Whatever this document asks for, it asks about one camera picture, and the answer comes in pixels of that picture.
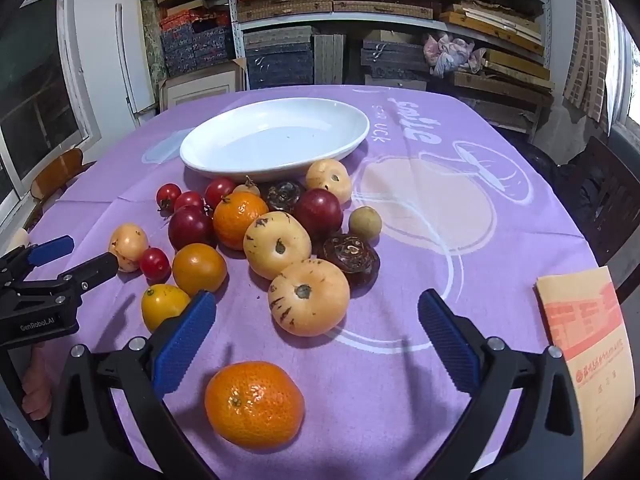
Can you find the small pale pepino melon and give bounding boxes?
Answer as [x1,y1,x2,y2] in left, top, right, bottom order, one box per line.
[108,223,150,273]

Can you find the brown paper envelope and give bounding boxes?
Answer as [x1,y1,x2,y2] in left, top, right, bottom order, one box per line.
[534,264,638,480]

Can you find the orange tangerine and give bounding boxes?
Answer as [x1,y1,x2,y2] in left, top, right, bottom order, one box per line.
[204,361,306,450]
[212,191,271,252]

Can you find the person's left hand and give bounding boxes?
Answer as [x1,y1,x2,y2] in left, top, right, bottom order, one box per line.
[21,345,53,421]

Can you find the white metal shelf rack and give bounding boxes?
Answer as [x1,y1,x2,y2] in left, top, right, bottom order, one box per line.
[225,0,556,96]

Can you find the stack of blue red boxes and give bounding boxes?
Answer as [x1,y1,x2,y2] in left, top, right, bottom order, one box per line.
[159,7,236,78]

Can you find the white framed window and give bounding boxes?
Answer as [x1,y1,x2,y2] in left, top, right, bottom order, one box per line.
[0,0,103,221]

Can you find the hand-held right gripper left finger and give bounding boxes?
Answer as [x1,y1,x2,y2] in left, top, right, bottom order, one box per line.
[47,289,218,480]

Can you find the framed cardboard box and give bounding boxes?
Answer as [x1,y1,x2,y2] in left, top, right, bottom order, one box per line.
[159,58,247,111]

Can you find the dark wooden chair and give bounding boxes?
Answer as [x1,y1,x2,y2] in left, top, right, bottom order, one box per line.
[565,135,640,301]

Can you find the red cherry tomato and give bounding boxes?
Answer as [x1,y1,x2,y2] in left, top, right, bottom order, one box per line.
[204,177,238,210]
[139,247,172,283]
[156,183,182,212]
[173,191,205,213]

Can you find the white leaning pole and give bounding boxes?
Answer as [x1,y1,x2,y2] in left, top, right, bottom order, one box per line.
[115,2,141,128]

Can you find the white oval plate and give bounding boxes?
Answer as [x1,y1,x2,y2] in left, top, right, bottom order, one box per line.
[179,97,371,183]

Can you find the dark red apple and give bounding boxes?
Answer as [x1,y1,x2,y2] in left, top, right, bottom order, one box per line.
[167,205,217,252]

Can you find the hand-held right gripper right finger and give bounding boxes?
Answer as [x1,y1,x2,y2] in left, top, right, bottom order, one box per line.
[417,289,586,480]

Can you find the dark brown water chestnut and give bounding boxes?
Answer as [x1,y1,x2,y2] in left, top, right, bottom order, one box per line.
[317,233,381,291]

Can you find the grey woven upright boxes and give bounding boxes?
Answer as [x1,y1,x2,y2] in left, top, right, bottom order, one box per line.
[312,34,347,85]

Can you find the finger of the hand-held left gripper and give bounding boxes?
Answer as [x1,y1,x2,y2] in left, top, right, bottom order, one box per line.
[10,251,121,306]
[0,236,76,288]

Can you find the light wooden chair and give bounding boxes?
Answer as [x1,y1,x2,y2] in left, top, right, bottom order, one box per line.
[22,147,98,233]

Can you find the yellow citrus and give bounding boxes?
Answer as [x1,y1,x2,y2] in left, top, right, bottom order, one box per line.
[141,284,193,333]

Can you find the stack of dark ribboned boxes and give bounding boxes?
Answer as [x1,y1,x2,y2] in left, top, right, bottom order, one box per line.
[360,30,431,92]

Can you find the dark red plum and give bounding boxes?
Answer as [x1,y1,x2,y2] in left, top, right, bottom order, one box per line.
[292,187,344,240]

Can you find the dark cloth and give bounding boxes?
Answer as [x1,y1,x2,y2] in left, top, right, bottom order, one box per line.
[520,142,583,211]

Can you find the brick pattern curtain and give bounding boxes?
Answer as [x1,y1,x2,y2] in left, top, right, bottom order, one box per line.
[562,0,618,121]

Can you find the stack of dark blue boxes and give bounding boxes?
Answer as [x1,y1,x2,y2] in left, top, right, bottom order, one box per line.
[244,27,316,91]

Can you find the pink cloth bundle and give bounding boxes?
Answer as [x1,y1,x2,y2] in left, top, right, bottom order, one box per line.
[424,32,487,78]

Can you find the smooth orange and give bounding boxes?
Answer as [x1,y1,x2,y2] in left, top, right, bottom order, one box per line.
[172,243,228,297]

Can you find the stack of flat wooden boxes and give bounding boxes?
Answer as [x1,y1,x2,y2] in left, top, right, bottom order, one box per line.
[440,0,556,106]

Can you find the large streaked pepino melon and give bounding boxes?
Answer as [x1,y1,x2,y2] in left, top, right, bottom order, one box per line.
[267,258,351,337]

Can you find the mottled green board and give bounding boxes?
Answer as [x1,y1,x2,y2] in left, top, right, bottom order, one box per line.
[139,0,168,103]

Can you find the purple printed tablecloth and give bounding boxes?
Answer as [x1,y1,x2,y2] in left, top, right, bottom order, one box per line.
[22,85,601,480]

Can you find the bright window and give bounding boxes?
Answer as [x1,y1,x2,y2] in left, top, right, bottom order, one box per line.
[600,0,640,141]

